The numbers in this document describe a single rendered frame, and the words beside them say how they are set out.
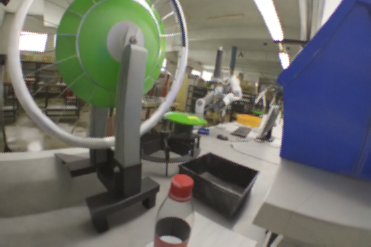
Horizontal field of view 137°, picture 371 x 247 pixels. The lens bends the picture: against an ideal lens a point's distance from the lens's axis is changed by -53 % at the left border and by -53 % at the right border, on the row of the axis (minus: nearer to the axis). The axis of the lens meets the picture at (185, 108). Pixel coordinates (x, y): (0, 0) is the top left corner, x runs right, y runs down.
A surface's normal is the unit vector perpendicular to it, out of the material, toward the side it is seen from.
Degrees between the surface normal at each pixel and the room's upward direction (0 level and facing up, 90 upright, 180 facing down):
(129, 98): 87
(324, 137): 92
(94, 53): 95
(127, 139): 87
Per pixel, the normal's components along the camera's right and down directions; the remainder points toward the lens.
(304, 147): -0.65, 0.04
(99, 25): 0.71, 0.16
